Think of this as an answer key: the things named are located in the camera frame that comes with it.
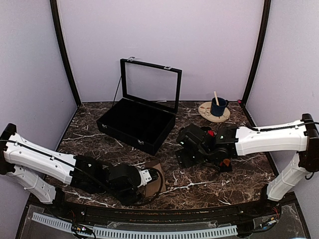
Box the brown ribbed sock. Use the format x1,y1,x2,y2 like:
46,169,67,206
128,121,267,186
143,159,166,198

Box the argyle patterned sock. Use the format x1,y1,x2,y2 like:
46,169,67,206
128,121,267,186
200,126,232,173

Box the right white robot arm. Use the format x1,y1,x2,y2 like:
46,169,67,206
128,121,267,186
175,114,319,216

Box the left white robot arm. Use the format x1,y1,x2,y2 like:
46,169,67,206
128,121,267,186
0,123,151,217

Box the beige patterned saucer plate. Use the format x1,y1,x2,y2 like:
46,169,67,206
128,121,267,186
198,101,231,123

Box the dark blue mug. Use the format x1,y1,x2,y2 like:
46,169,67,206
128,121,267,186
210,97,229,117

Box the black display box with lid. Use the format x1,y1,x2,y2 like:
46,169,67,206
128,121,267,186
97,59,182,155

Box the wooden stick in mug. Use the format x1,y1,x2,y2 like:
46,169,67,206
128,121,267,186
214,91,220,106

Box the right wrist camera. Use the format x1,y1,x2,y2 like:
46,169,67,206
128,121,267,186
176,124,206,151

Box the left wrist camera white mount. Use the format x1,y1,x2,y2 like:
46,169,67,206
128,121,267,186
139,169,152,187

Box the black front rail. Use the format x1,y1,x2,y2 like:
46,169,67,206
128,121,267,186
65,201,282,224

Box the white slotted cable duct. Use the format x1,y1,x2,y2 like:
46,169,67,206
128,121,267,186
31,213,238,239

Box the right black corner post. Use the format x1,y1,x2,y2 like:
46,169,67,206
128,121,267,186
241,0,272,107

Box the black corner post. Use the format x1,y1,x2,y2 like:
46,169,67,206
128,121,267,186
241,0,272,107
49,0,82,107

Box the left black corner post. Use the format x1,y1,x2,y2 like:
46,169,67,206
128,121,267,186
49,0,82,107

